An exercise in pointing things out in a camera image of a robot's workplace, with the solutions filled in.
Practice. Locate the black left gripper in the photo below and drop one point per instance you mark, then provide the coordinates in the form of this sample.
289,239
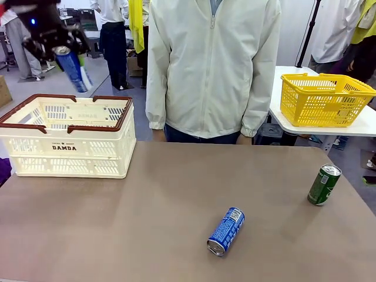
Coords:
41,20

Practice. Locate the blue drink can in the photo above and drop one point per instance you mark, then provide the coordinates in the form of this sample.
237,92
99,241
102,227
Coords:
73,73
226,232

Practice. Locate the green drink can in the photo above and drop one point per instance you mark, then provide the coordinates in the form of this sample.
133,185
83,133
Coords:
323,188

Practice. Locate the cream folding basket brown rim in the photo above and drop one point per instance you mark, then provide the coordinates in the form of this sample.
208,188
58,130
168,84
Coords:
73,164

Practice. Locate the yellow plastic shopping basket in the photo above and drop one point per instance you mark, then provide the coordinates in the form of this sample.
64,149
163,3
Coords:
323,108

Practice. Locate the person's right hand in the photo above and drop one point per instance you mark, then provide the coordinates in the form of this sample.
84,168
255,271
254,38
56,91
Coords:
159,135

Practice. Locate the person's left hand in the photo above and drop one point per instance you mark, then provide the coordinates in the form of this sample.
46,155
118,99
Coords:
244,141

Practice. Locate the bystander grey trousers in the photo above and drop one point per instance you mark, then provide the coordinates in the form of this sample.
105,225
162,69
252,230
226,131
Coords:
20,53

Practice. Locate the bystander white shirt dark trousers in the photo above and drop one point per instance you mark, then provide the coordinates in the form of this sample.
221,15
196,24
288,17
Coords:
113,44

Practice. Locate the cardboard box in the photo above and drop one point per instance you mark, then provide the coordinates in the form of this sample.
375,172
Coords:
4,92
133,67

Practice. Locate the hanging yellow vest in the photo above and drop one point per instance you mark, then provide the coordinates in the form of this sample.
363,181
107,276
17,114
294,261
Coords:
136,26

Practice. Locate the purple cloth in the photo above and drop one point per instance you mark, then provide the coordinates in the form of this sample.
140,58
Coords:
4,170

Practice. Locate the person in white jacket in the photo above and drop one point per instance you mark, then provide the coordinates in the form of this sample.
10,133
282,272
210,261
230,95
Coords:
211,73

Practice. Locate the person's blue jeans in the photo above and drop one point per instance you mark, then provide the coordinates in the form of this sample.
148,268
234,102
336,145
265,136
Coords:
188,138

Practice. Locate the black plastic stool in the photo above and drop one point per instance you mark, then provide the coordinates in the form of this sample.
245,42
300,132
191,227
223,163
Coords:
273,133

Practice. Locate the black tripod pole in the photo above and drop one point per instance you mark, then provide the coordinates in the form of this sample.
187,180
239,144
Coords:
307,38

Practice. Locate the white side table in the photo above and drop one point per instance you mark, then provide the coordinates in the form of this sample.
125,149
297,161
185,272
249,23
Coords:
293,129

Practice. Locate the bystander yellow vest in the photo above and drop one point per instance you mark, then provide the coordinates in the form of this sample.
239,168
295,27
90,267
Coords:
365,32

